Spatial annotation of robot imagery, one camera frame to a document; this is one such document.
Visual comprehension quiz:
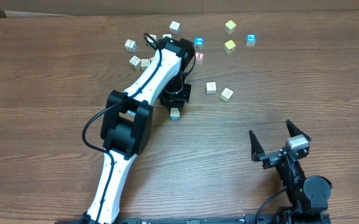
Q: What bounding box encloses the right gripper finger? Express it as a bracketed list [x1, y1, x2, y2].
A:
[249, 130, 265, 162]
[286, 119, 312, 142]

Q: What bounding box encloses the wooden block blue side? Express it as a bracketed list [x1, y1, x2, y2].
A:
[170, 108, 180, 120]

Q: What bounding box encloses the wooden block yellow side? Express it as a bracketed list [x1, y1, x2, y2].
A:
[220, 88, 233, 102]

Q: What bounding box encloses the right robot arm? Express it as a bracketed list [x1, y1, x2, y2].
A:
[245, 120, 332, 224]

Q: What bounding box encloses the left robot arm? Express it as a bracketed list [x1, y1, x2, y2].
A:
[79, 37, 195, 223]

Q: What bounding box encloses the wooden block elephant picture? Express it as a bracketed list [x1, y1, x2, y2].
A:
[141, 59, 151, 71]

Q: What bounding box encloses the wooden block letter X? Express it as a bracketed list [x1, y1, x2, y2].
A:
[129, 55, 141, 70]

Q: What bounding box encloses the red letter wooden block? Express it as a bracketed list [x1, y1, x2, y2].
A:
[195, 52, 205, 65]

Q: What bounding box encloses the green side wooden block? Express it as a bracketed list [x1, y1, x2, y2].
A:
[146, 34, 156, 49]

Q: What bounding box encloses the blue top block centre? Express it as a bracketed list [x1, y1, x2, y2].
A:
[193, 37, 203, 50]

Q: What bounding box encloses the wooden block far left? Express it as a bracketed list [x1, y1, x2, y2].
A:
[124, 39, 138, 53]

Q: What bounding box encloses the wooden block top centre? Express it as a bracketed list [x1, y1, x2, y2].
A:
[169, 21, 180, 34]

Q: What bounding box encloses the yellow top block lower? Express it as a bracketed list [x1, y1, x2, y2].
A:
[223, 40, 236, 54]

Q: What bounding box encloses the yellow top block upper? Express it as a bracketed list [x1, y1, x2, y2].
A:
[224, 20, 236, 34]

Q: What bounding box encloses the blue top block right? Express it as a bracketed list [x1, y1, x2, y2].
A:
[246, 34, 256, 47]

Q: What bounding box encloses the cardboard sheet at back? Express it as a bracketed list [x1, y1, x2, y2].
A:
[0, 0, 359, 16]

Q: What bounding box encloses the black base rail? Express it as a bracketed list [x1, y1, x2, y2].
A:
[54, 213, 332, 224]

